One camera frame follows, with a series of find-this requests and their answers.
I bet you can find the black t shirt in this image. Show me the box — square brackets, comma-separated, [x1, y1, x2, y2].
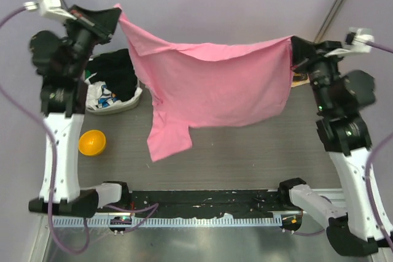
[85, 48, 138, 102]

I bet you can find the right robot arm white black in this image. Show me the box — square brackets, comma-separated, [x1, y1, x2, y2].
[277, 29, 392, 257]

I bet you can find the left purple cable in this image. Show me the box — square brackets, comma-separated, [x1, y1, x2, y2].
[0, 6, 91, 255]

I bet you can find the grey laundry basket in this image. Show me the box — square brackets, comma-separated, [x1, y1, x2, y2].
[85, 49, 142, 115]

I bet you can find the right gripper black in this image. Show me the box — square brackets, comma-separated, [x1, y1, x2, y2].
[290, 36, 347, 112]

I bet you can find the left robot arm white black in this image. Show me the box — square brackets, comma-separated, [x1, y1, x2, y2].
[28, 5, 131, 218]

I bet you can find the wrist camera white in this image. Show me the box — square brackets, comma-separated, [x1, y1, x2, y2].
[23, 0, 75, 23]
[324, 27, 375, 57]

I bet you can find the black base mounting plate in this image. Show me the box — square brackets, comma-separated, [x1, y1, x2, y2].
[114, 190, 300, 219]

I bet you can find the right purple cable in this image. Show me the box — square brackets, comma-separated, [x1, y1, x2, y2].
[284, 40, 393, 238]

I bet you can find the white slotted cable duct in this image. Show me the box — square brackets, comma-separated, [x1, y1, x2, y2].
[52, 215, 282, 228]

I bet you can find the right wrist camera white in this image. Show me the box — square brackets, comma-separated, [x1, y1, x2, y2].
[324, 27, 375, 57]

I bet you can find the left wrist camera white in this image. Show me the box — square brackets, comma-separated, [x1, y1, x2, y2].
[23, 0, 75, 23]

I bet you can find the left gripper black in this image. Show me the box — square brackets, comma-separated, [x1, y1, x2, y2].
[63, 5, 122, 77]

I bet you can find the black floral rectangular plate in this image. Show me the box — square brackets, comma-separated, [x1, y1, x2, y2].
[291, 73, 309, 88]

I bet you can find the orange plastic bowl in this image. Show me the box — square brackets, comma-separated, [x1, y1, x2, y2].
[79, 129, 107, 156]

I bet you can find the white printed t shirt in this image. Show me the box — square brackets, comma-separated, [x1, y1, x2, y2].
[86, 82, 142, 115]

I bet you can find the purple cable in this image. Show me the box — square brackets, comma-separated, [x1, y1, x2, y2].
[284, 40, 393, 238]
[0, 6, 91, 255]

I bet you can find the pink t shirt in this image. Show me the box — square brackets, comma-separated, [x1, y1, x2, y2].
[119, 13, 293, 161]

